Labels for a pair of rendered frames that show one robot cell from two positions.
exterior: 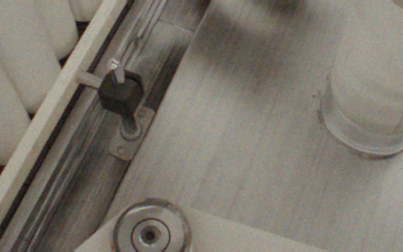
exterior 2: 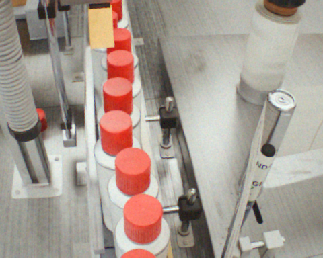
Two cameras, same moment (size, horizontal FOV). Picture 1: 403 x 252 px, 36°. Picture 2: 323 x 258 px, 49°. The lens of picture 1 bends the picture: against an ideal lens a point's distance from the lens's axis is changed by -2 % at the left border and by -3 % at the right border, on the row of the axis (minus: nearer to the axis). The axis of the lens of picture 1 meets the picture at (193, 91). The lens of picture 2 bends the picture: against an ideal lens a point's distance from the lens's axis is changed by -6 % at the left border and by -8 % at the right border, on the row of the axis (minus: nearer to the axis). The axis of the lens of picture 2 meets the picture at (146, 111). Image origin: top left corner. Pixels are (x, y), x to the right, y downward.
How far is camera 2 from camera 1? 0.34 m
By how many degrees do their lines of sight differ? 25
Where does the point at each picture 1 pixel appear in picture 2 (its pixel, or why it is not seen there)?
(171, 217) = (282, 93)
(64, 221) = (164, 193)
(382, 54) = (275, 48)
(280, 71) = (217, 91)
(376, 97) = (273, 70)
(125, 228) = (272, 101)
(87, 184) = (162, 174)
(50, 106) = (145, 132)
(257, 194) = (244, 134)
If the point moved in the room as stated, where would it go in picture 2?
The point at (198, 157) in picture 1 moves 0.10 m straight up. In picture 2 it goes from (212, 132) to (221, 88)
